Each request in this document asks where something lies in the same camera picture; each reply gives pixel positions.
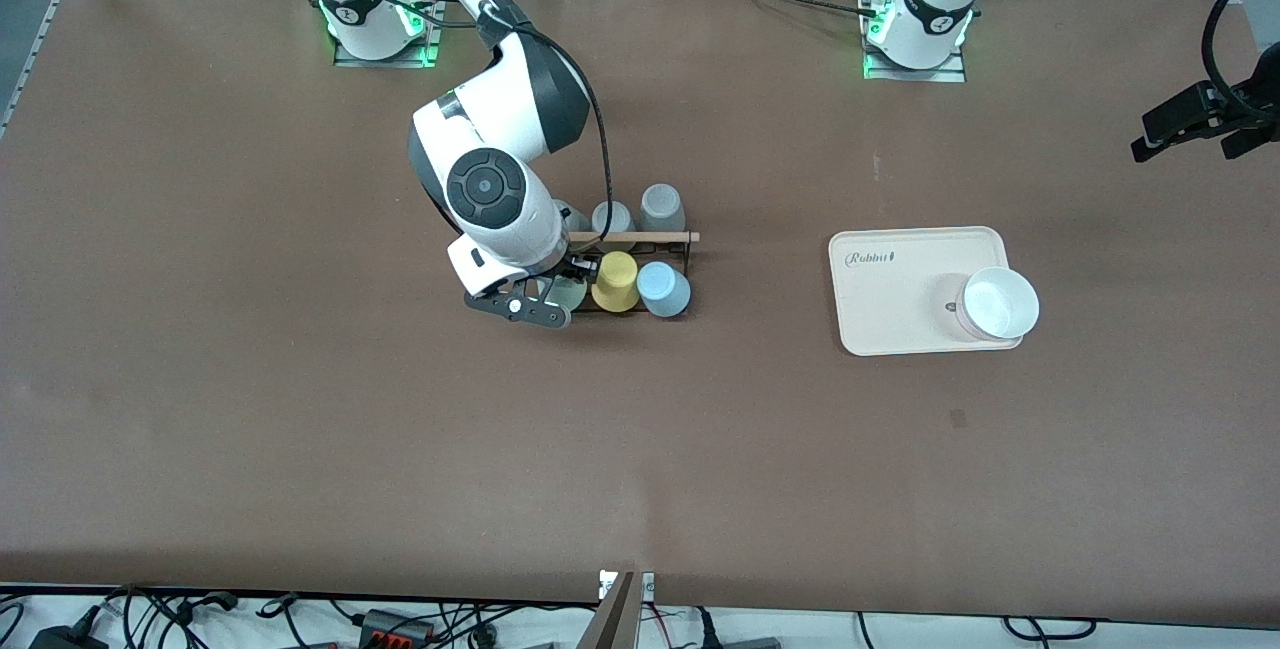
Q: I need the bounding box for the black wire cup rack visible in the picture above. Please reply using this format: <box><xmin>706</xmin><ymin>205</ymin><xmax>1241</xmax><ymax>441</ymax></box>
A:
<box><xmin>545</xmin><ymin>227</ymin><xmax>700</xmax><ymax>321</ymax></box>

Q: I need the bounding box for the yellow cup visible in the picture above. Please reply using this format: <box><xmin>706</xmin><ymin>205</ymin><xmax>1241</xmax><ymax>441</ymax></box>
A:
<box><xmin>590</xmin><ymin>251</ymin><xmax>641</xmax><ymax>315</ymax></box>

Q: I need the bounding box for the looped black floor cable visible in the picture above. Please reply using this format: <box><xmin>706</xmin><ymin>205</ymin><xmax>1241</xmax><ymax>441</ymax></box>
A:
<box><xmin>1002</xmin><ymin>614</ymin><xmax>1098</xmax><ymax>643</ymax></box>

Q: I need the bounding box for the beige rabbit tray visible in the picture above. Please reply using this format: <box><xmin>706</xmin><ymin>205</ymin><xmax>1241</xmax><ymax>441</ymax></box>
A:
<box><xmin>828</xmin><ymin>226</ymin><xmax>1027</xmax><ymax>358</ymax></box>

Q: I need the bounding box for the black power adapter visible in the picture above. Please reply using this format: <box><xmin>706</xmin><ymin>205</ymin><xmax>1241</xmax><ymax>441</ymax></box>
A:
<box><xmin>28</xmin><ymin>622</ymin><xmax>110</xmax><ymax>649</ymax></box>

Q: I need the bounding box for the white pole bracket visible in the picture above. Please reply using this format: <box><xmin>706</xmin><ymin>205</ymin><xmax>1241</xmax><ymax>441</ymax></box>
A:
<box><xmin>598</xmin><ymin>570</ymin><xmax>657</xmax><ymax>602</ymax></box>

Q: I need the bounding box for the black plug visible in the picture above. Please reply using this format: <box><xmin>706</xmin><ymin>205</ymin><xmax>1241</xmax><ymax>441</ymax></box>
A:
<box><xmin>690</xmin><ymin>607</ymin><xmax>783</xmax><ymax>649</ymax></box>

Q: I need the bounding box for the pale green cup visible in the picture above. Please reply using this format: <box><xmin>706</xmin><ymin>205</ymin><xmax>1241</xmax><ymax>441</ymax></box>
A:
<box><xmin>540</xmin><ymin>273</ymin><xmax>592</xmax><ymax>313</ymax></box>

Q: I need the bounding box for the black orange connector block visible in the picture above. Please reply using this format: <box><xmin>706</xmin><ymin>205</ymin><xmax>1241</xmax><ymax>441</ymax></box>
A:
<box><xmin>357</xmin><ymin>608</ymin><xmax>439</xmax><ymax>649</ymax></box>

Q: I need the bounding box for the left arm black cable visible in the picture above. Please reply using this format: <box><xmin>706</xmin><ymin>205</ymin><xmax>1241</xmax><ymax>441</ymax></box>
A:
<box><xmin>1200</xmin><ymin>0</ymin><xmax>1280</xmax><ymax>122</ymax></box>

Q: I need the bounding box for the light blue cup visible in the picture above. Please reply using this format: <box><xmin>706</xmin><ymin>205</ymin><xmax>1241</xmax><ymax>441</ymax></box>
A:
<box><xmin>636</xmin><ymin>261</ymin><xmax>693</xmax><ymax>320</ymax></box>

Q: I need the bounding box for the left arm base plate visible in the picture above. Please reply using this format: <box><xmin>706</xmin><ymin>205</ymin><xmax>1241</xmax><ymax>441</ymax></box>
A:
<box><xmin>861</xmin><ymin>0</ymin><xmax>969</xmax><ymax>84</ymax></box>

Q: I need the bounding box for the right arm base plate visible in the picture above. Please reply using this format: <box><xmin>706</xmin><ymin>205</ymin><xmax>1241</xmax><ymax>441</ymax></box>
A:
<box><xmin>332</xmin><ymin>0</ymin><xmax>447</xmax><ymax>69</ymax></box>

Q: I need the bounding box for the grey camera mount pole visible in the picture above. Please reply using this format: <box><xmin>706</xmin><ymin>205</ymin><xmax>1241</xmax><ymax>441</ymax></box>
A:
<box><xmin>574</xmin><ymin>571</ymin><xmax>638</xmax><ymax>649</ymax></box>

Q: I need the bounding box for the white bowl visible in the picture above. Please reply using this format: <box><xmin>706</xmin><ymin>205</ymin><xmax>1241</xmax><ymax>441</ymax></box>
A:
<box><xmin>955</xmin><ymin>267</ymin><xmax>1041</xmax><ymax>343</ymax></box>

